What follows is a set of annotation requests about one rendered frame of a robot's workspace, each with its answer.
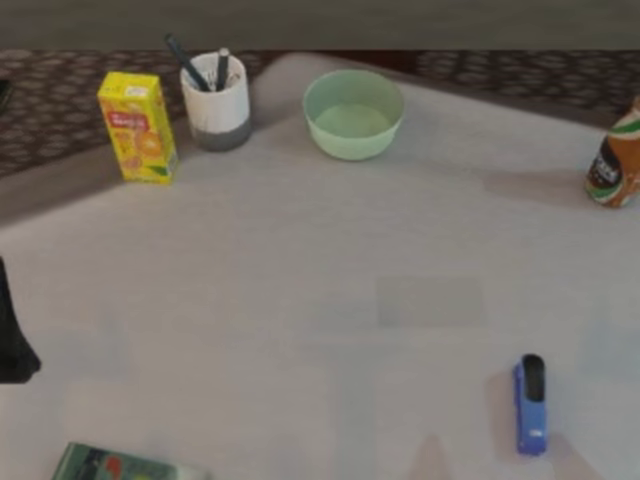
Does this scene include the blue stapler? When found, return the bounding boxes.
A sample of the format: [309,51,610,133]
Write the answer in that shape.
[512,353,549,456]

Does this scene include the light green bowl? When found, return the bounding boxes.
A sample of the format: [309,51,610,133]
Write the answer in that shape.
[302,69,405,162]

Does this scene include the white and grey pen cup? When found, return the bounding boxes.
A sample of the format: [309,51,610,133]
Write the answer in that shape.
[179,53,253,152]

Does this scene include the dark pen with silver tip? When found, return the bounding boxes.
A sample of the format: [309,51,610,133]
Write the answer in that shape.
[214,47,231,92]

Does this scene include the yellow juice carton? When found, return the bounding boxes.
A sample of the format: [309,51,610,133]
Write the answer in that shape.
[96,71,180,185]

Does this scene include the dark teal pen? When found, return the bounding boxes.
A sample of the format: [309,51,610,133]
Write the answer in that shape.
[164,33,213,93]

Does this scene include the brown drink bottle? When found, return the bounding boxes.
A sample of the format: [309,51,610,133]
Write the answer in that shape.
[584,95,640,209]

